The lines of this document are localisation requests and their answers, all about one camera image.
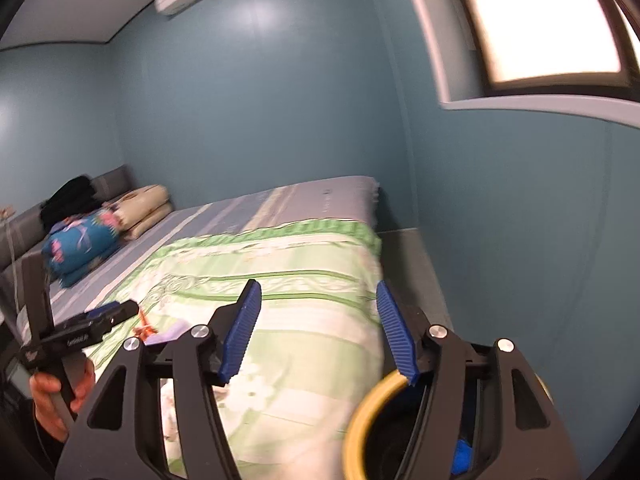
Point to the person's left hand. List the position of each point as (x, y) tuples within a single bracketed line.
[(47, 405)]

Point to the green floral blanket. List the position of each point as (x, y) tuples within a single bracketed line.
[(310, 280)]

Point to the black clothing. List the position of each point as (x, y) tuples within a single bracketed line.
[(70, 200)]

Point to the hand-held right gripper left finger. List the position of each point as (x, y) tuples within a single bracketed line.
[(242, 331)]

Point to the black bin with yellow rim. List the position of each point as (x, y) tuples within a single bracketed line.
[(361, 422)]

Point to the grey window sill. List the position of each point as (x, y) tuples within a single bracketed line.
[(525, 106)]

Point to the orange wrapper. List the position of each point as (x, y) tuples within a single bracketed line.
[(145, 331)]

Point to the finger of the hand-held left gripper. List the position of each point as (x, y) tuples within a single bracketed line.
[(122, 314), (100, 311)]

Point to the striped grey bed mattress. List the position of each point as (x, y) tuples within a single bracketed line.
[(300, 200)]

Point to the cream folded blanket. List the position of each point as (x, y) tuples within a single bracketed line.
[(145, 207)]

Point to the blue floral folded blanket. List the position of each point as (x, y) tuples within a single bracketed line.
[(75, 247)]

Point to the blue plastic piece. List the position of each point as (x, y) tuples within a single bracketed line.
[(462, 457)]

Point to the window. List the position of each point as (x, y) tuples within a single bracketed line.
[(540, 15)]

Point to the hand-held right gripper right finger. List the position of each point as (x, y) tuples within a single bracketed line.
[(397, 336)]

